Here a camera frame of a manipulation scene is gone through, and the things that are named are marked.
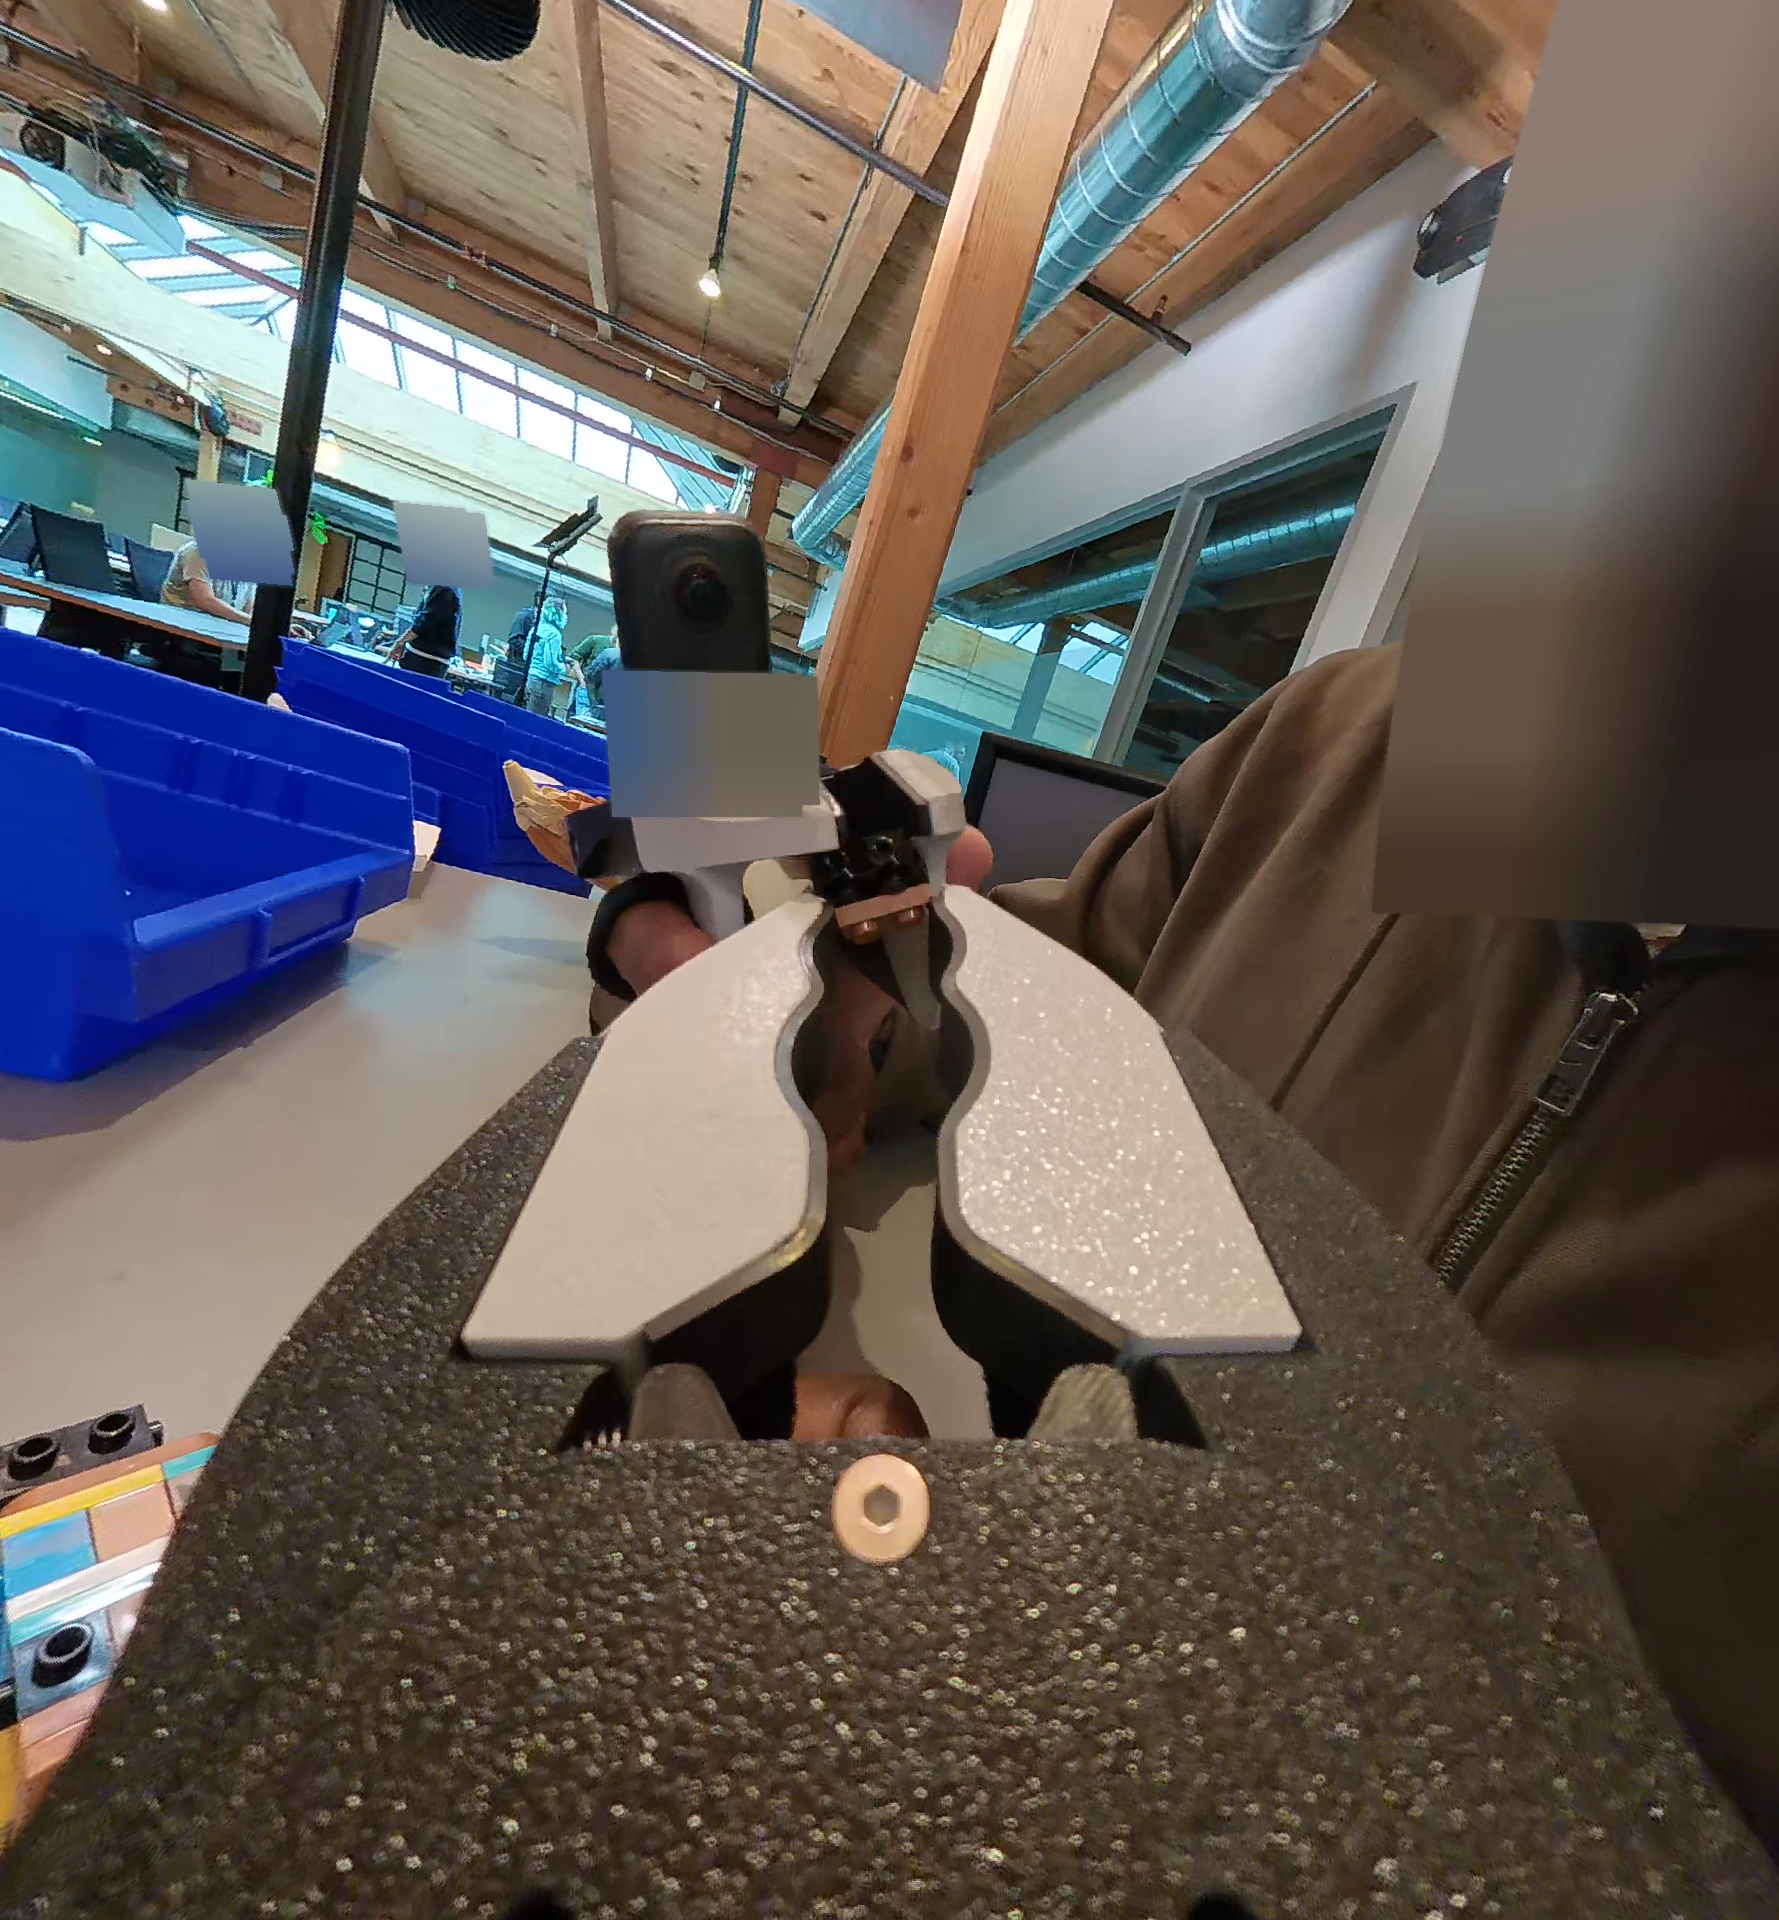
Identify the person's right hand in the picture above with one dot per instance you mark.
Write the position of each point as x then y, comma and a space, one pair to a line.
648, 944

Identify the black panel light stand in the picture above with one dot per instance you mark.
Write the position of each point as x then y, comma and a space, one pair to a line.
565, 524

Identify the long silver air duct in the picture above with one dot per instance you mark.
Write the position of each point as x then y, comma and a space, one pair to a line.
1129, 164

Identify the row of black office chairs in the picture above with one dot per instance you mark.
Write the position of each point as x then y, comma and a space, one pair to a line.
78, 547

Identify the person's brown jacket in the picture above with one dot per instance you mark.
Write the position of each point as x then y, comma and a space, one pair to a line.
1578, 1274

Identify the black pole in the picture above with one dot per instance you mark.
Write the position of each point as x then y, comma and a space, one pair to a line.
312, 375

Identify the person's right forearm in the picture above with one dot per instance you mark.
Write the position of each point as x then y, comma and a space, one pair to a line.
1129, 931

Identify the dark monitor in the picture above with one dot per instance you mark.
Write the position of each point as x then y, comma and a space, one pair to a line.
1053, 809

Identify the black square toy brick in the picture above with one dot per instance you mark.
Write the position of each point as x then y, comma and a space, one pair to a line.
868, 866

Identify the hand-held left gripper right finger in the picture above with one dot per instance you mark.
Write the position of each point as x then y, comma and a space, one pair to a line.
1114, 1185

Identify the tan spiky brick assembly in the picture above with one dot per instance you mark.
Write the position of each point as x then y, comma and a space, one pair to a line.
547, 818

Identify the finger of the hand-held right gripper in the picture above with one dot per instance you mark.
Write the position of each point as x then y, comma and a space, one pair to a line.
930, 803
916, 975

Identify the wooden background desk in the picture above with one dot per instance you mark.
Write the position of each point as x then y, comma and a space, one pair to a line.
108, 614

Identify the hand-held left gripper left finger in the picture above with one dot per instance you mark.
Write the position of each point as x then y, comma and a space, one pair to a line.
648, 1171

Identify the black wall device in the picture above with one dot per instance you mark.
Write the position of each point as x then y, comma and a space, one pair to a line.
1459, 222

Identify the multicolour toy brick model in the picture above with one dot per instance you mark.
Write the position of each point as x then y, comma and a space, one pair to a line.
64, 1590

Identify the brown toy brick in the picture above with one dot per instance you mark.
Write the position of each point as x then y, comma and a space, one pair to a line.
885, 919

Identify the wooden post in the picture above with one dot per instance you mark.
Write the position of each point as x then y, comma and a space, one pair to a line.
963, 375

